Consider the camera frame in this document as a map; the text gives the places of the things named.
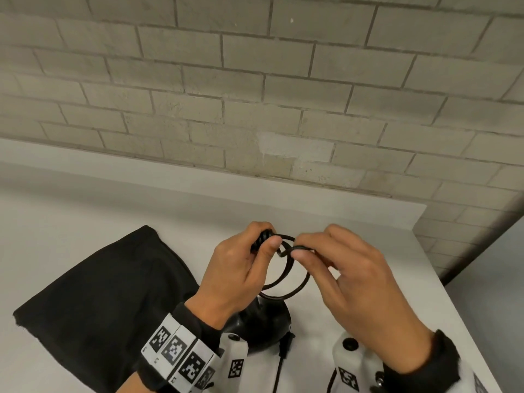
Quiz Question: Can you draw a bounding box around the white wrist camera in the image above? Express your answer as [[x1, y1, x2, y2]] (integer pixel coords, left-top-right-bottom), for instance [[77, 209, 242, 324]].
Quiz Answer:
[[330, 331, 388, 393], [206, 332, 249, 393]]

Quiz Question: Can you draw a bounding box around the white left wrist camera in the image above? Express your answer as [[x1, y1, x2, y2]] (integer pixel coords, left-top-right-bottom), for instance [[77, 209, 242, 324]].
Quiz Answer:
[[206, 332, 249, 393]]

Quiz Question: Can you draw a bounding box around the person's left hand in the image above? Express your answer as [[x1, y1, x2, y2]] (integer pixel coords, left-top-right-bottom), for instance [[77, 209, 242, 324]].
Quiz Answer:
[[184, 221, 283, 330]]

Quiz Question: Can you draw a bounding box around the black cloth drawstring bag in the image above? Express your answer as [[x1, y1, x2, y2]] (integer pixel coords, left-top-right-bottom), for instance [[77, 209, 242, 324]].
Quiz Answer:
[[12, 224, 200, 393]]

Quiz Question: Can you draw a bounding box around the right wristband with markers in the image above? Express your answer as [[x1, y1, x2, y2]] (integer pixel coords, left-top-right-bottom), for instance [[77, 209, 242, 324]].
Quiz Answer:
[[370, 329, 490, 393]]

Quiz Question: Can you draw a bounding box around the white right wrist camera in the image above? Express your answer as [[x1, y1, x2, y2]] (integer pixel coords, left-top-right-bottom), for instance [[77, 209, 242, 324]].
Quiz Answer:
[[330, 331, 388, 393]]

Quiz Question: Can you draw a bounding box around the black hair dryer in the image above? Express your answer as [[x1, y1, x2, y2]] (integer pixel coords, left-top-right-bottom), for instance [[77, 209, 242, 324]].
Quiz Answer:
[[223, 296, 294, 355]]

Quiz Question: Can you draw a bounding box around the person's right hand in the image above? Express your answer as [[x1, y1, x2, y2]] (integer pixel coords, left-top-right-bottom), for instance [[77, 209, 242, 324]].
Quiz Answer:
[[289, 224, 434, 375]]

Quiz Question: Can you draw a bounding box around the person's left forearm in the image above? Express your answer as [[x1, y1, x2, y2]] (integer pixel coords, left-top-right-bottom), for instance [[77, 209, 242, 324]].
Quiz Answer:
[[114, 372, 154, 393]]

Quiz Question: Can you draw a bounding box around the black power cord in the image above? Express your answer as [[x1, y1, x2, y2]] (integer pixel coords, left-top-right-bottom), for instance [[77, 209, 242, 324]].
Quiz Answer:
[[250, 229, 337, 393]]

